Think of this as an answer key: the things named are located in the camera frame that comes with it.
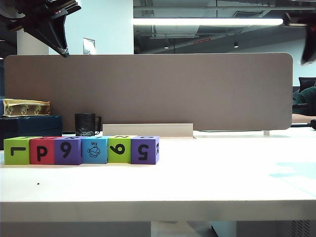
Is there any black mug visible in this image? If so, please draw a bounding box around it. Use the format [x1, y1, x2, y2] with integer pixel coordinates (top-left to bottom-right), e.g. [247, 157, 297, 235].
[74, 113, 103, 137]

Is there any red foam block zebra picture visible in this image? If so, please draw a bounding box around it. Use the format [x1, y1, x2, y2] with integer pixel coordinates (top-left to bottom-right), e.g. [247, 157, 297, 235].
[29, 136, 56, 165]

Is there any dark vented panel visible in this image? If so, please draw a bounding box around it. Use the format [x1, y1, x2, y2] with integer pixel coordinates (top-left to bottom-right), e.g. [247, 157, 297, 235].
[291, 220, 313, 237]

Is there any white ceiling light strip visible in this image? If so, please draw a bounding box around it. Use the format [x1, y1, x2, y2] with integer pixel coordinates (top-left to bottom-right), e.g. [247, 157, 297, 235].
[133, 18, 284, 26]

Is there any green foam block letter L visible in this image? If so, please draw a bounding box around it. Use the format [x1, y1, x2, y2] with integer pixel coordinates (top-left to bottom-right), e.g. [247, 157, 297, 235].
[3, 136, 31, 166]

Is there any purple foam block letter G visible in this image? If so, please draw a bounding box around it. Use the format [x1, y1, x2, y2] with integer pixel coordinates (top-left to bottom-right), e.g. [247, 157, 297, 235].
[130, 135, 160, 165]

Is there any silver wall sign plate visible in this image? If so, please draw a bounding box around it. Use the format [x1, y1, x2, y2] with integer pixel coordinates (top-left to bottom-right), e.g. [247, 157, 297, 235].
[82, 38, 96, 55]

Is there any dark navy storage box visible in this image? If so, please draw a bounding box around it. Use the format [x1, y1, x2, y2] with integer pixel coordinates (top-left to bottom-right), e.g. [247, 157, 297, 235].
[0, 115, 63, 144]

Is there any green foam block letter N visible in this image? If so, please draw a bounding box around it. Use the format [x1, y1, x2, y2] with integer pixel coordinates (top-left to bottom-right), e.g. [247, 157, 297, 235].
[107, 135, 133, 164]

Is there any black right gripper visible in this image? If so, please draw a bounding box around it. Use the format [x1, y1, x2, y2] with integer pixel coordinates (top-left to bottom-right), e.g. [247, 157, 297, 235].
[282, 11, 316, 66]

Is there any gold patterned box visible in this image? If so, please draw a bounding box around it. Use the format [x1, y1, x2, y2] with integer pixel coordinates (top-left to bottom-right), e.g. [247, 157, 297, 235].
[3, 98, 51, 117]

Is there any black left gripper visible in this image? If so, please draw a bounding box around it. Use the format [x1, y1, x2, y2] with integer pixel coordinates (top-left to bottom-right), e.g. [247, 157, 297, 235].
[0, 0, 82, 58]

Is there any blue foam block fish picture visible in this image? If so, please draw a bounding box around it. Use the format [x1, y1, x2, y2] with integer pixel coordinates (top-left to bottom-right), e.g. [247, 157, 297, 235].
[81, 135, 110, 164]

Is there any black office chair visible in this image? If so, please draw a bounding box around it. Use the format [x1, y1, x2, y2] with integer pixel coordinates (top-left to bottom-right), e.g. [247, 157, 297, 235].
[298, 77, 316, 94]

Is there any purple foam block letter D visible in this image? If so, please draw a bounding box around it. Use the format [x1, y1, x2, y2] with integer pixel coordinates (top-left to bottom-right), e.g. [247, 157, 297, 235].
[53, 136, 83, 166]

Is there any beige cable tray rail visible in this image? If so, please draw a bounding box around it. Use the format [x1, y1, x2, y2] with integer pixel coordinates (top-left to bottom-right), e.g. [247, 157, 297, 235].
[102, 123, 195, 138]

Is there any person in dark green shirt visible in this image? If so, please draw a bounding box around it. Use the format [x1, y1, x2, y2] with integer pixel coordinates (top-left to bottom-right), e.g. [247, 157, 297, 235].
[292, 83, 316, 130]

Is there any brown fabric desk divider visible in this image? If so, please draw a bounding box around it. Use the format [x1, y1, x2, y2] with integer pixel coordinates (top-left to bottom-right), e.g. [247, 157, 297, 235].
[4, 52, 294, 132]

